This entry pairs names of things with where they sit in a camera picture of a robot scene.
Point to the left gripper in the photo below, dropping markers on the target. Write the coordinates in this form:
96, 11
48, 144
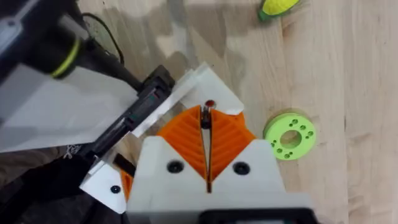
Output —
62, 109

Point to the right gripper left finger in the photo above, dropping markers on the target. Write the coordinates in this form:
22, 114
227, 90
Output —
168, 174

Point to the green disc with holes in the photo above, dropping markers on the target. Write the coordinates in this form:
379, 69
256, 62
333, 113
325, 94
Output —
275, 133

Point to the yellow toy corn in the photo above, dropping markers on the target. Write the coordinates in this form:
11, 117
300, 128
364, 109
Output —
276, 7

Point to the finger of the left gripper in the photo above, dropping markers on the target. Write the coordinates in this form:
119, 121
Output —
214, 90

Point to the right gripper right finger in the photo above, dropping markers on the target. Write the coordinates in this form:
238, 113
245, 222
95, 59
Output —
245, 180

